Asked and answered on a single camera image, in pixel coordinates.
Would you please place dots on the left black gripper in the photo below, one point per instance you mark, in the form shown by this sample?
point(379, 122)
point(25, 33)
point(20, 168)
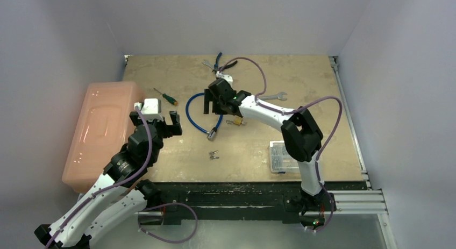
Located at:
point(170, 129)

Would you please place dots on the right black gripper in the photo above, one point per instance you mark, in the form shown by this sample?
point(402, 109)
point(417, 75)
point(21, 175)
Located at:
point(214, 101)

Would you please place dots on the brass padlock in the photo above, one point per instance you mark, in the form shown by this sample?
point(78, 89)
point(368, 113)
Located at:
point(236, 121)

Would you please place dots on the pair of silver keys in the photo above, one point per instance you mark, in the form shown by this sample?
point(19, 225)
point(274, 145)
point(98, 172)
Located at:
point(212, 155)

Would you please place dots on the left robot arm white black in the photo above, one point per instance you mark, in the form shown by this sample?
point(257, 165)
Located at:
point(119, 191)

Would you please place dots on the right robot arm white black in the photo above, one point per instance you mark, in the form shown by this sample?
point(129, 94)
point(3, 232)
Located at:
point(301, 135)

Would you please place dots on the small silver wrench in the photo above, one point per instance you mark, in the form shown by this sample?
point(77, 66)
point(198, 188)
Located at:
point(208, 64)

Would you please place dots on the pink plastic storage box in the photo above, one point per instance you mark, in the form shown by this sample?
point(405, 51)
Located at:
point(102, 129)

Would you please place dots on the large silver open wrench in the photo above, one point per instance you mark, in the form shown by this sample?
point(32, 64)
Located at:
point(281, 96)

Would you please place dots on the clear plastic screw box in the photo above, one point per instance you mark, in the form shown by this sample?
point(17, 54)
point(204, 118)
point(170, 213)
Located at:
point(280, 160)

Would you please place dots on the green handled screwdriver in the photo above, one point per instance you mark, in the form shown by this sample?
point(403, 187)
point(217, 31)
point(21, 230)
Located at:
point(168, 98)

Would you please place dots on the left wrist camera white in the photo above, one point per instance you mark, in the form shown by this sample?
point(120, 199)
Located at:
point(150, 109)

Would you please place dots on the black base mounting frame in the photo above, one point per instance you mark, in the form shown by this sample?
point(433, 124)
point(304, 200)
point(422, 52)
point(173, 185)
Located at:
point(279, 201)

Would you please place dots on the aluminium rail frame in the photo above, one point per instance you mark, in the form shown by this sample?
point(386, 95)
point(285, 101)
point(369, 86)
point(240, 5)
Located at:
point(357, 202)

